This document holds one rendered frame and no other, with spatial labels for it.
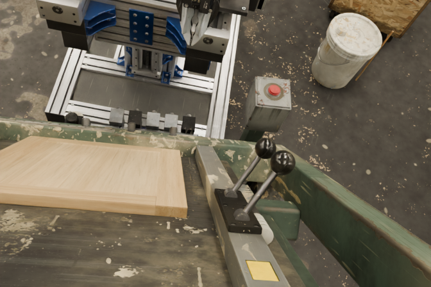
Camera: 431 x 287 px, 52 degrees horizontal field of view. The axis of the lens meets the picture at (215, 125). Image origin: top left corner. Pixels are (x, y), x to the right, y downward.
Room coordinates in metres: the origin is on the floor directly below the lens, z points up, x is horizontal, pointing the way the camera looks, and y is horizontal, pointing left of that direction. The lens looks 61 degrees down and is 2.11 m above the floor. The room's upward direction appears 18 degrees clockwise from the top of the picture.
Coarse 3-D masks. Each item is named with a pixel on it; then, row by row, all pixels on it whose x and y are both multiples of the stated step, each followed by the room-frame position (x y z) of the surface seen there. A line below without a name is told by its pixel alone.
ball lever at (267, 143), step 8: (256, 144) 0.38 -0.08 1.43; (264, 144) 0.37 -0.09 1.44; (272, 144) 0.38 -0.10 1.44; (256, 152) 0.36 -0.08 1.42; (264, 152) 0.36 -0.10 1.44; (272, 152) 0.37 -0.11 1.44; (256, 160) 0.35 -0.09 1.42; (248, 168) 0.34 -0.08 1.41; (240, 184) 0.31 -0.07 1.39; (224, 192) 0.29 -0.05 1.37; (232, 192) 0.29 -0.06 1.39
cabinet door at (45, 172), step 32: (0, 160) 0.29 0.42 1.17; (32, 160) 0.32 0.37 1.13; (64, 160) 0.35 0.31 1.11; (96, 160) 0.39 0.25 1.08; (128, 160) 0.42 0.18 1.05; (160, 160) 0.46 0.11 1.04; (0, 192) 0.18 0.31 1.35; (32, 192) 0.20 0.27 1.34; (64, 192) 0.22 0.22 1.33; (96, 192) 0.24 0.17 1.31; (128, 192) 0.27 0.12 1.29; (160, 192) 0.29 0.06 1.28
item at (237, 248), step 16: (208, 160) 0.48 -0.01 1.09; (208, 176) 0.38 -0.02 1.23; (224, 176) 0.39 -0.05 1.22; (208, 192) 0.33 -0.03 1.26; (224, 224) 0.21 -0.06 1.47; (224, 240) 0.18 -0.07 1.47; (240, 240) 0.18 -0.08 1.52; (256, 240) 0.18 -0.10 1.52; (224, 256) 0.16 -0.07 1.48; (240, 256) 0.14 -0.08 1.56; (256, 256) 0.15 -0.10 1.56; (272, 256) 0.16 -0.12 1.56; (240, 272) 0.12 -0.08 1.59
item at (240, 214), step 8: (280, 152) 0.32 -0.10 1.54; (288, 152) 0.32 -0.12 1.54; (272, 160) 0.30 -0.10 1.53; (280, 160) 0.30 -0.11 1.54; (288, 160) 0.31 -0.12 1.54; (272, 168) 0.29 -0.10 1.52; (280, 168) 0.29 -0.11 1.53; (288, 168) 0.30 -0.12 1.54; (272, 176) 0.29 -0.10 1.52; (264, 184) 0.27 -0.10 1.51; (256, 192) 0.26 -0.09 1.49; (256, 200) 0.25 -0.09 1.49; (240, 208) 0.24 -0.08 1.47; (248, 208) 0.24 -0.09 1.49; (240, 216) 0.22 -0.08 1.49; (248, 216) 0.23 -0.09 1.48
